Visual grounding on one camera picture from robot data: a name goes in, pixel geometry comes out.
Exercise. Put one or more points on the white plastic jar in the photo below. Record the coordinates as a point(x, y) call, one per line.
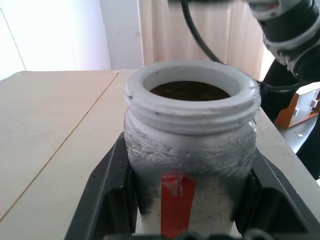
point(200, 155)

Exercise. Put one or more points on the red tape strip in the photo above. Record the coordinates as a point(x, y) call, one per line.
point(176, 207)

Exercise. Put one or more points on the brown jar contents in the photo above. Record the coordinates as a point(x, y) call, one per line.
point(190, 92)

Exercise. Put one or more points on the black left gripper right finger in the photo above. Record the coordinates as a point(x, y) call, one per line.
point(275, 205)

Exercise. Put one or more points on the orange and white cabinet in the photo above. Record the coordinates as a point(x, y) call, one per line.
point(303, 105)

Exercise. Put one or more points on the light wooden panel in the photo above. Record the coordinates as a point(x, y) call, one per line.
point(225, 32)

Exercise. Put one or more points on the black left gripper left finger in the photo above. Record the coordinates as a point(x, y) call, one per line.
point(100, 190)

